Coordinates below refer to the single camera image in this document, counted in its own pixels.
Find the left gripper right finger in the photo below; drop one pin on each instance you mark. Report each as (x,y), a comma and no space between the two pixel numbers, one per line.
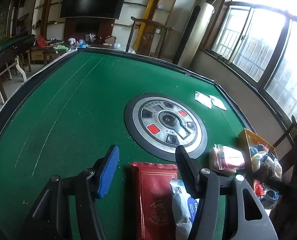
(245,216)

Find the mahjong table centre control panel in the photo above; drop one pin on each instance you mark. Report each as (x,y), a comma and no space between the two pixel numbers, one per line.
(159,124)

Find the white standing air conditioner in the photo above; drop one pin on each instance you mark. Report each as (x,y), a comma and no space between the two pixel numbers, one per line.
(193,34)

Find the white paper card left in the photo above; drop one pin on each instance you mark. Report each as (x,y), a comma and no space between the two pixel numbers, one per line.
(203,99)

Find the white blue printed plastic bag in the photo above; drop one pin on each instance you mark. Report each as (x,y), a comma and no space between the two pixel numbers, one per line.
(184,209)

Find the yellow cardboard box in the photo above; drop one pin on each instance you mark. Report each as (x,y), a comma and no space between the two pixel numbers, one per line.
(260,163)

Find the white paper card right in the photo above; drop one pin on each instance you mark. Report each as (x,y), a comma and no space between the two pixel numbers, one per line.
(217,102)

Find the blue plush toy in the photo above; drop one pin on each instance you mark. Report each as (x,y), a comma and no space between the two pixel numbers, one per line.
(258,152)

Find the wooden armchair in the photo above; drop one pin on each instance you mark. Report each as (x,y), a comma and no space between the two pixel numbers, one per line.
(146,38)

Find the black wall television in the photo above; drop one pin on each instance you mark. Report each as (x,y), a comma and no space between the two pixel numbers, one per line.
(110,9)

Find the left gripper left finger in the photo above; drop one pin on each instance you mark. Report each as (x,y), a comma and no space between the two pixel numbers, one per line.
(49,217)

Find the red foil packet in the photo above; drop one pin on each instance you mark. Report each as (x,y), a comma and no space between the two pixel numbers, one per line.
(154,200)

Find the white paper card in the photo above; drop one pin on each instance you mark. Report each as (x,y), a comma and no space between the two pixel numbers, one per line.
(217,102)
(203,99)

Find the zip bag of coloured sheets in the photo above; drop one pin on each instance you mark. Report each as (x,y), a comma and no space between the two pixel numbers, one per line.
(225,160)

